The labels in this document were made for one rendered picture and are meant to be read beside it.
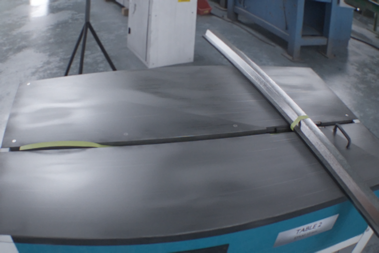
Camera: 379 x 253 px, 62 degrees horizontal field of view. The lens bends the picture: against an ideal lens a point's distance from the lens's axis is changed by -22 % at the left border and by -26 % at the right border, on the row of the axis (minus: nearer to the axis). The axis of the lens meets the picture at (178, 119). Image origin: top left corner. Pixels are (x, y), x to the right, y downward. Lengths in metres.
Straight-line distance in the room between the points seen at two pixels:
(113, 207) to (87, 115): 0.28
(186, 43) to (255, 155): 2.14
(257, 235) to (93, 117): 0.43
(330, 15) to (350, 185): 2.99
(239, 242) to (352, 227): 0.33
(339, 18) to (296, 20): 0.97
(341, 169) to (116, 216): 0.43
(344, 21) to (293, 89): 3.17
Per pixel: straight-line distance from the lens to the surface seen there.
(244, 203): 0.64
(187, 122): 0.82
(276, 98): 0.93
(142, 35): 2.83
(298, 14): 3.24
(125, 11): 4.12
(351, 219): 0.83
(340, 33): 4.16
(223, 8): 4.56
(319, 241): 0.81
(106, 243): 0.59
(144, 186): 0.66
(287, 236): 0.71
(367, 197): 0.70
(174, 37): 2.78
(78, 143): 0.75
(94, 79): 1.00
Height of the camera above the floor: 1.17
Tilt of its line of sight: 32 degrees down
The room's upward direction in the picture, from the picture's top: 4 degrees clockwise
